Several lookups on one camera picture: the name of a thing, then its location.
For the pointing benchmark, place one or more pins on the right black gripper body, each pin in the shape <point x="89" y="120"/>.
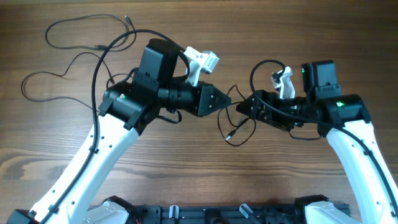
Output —
<point x="295" y="106"/>

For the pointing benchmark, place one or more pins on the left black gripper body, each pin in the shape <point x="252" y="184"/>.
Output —
<point x="202" y="91"/>

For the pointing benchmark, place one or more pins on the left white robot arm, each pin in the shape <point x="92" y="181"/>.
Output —
<point x="167" y="78"/>

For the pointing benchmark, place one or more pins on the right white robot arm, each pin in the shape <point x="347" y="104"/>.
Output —
<point x="343" y="120"/>

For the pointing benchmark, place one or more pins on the black mounting rail base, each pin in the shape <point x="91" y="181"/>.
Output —
<point x="217" y="214"/>

